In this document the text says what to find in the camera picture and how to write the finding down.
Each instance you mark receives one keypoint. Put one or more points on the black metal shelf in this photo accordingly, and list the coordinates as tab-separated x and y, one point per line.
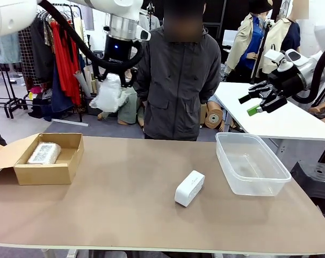
213	16

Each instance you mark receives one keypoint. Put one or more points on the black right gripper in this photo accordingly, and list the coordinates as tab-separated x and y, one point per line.
288	80

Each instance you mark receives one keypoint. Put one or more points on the white floor bar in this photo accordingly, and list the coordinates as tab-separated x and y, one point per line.
73	123

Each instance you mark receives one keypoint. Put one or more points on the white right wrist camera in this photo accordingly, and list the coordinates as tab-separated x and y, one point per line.
273	55

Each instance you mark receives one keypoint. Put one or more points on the black hanging garment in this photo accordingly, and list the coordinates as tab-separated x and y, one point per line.
41	53

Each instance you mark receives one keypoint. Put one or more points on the black grid-pattern garment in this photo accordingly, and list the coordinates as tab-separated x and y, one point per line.
26	59

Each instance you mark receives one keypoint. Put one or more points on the person in dark grey jacket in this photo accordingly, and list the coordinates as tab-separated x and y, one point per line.
178	86

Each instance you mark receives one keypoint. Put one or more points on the light blue-grey garment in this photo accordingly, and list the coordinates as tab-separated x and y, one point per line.
9	48

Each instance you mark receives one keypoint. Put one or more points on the bubble-wrapped white clock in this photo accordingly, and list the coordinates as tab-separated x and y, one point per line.
108	96
44	153

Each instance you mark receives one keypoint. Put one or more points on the leopard-print garment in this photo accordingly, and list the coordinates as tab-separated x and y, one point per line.
48	35

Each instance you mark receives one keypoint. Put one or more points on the navy hanging garment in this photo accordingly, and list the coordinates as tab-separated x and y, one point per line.
61	99

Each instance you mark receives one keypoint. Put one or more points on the unwrapped white digital clock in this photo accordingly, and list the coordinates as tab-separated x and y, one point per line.
187	190

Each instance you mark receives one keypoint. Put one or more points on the black plastic stool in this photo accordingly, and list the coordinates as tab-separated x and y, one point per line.
315	182

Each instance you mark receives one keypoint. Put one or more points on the black storage bin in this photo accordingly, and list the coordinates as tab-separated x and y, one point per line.
90	111

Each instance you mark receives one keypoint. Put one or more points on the mannequin in cream vest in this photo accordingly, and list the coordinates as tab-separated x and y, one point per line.
283	29

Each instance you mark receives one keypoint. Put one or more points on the grey slanted paper roll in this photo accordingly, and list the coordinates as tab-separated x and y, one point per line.
81	83

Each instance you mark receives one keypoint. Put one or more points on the mannequin in grey-green shirt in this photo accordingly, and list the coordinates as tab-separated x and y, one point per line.
127	107

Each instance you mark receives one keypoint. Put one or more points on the mannequin in light blue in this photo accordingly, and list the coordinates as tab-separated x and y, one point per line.
213	100

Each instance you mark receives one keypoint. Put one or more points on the clear plastic container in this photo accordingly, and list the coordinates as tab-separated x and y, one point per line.
248	166

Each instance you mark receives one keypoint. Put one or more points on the white side table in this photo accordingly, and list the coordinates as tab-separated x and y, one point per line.
280	121

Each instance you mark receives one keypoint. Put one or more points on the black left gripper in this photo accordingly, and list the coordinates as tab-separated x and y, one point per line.
116	51

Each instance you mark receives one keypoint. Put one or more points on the black tripod stand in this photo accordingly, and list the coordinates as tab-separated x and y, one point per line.
261	51

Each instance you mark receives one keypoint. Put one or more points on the open brown cardboard box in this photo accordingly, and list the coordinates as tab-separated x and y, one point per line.
44	174

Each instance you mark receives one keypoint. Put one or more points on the beige paper roll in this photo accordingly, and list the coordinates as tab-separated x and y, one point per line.
88	80

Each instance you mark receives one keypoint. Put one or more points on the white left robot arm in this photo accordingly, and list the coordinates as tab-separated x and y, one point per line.
6	16

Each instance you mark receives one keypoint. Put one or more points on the lying mannequin in dark clothes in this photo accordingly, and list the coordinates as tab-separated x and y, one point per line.
319	108

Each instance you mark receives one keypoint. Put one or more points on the red hanging dress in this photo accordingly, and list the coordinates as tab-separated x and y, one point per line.
63	67

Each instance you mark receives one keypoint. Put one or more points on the white monitor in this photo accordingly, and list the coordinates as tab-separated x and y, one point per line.
229	37

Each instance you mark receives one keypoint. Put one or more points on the cream hanging fabric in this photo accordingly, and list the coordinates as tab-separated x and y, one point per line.
83	24

